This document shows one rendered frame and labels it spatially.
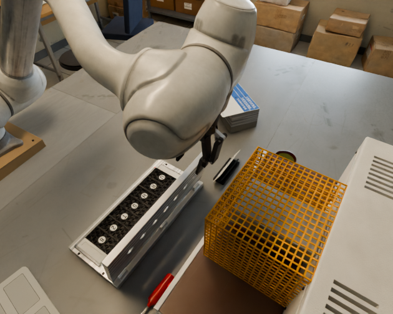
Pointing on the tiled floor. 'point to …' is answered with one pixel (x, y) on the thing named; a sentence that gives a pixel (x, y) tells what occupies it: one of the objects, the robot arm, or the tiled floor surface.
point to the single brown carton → (385, 57)
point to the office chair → (127, 22)
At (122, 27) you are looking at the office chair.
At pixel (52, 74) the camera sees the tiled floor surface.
